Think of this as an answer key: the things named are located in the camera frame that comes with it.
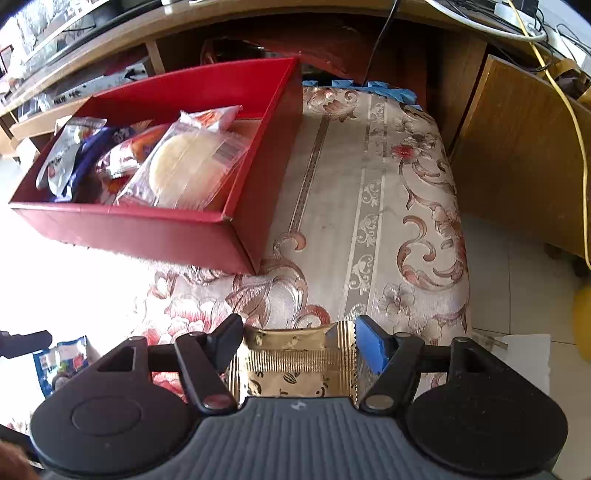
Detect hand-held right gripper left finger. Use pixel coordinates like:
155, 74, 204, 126
95, 314, 245, 414

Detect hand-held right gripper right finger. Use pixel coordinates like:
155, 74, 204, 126
355, 316, 509, 414

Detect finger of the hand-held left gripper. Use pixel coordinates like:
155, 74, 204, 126
0, 329, 52, 359

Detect blue colourful snack packet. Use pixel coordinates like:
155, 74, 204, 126
32, 336, 101, 400

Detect gold snack packet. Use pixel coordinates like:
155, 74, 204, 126
228, 320, 366, 411

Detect red cardboard box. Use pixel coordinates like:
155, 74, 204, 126
8, 56, 304, 276

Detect round bread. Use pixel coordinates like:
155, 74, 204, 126
115, 121, 253, 209

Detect white strawberry snack packet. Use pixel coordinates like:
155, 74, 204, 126
36, 117, 108, 200

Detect dark blue wafer packet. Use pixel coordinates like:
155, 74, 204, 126
69, 127, 139, 200

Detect pink clear snack packet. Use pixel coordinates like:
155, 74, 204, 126
95, 138, 146, 205

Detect floral patterned cushion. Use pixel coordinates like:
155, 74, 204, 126
134, 83, 475, 416

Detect white paper sheet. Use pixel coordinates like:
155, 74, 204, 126
471, 329, 553, 408

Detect wooden shelf unit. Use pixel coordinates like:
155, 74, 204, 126
0, 55, 160, 160

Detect bread packet with blue print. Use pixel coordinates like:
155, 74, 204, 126
106, 122, 172, 155

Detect wooden cabinet door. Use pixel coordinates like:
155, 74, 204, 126
450, 54, 591, 271

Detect blue cloth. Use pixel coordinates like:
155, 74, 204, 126
302, 78, 424, 110

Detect wooden desk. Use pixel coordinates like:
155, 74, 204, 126
0, 0, 591, 153

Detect yellow cable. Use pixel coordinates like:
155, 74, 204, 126
505, 0, 591, 269

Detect black cable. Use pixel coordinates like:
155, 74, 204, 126
365, 0, 400, 86

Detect white cable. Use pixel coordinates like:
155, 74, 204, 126
425, 0, 548, 43

